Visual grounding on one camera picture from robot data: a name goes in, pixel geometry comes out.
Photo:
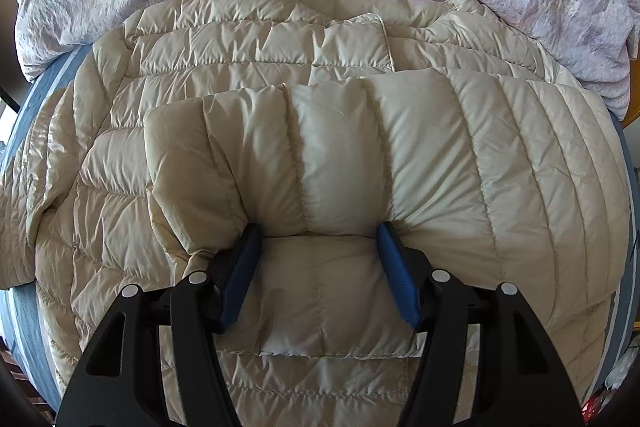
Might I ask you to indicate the blue striped bedsheet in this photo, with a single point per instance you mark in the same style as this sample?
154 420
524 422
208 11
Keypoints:
30 322

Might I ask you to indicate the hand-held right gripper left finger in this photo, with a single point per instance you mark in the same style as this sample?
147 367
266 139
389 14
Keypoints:
241 277

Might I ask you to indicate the red object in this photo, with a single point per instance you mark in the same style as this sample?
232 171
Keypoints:
597 404

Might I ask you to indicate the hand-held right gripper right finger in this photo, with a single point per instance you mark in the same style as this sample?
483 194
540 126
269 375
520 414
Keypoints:
399 277

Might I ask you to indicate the cream quilted down jacket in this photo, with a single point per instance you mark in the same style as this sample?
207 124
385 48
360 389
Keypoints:
320 142

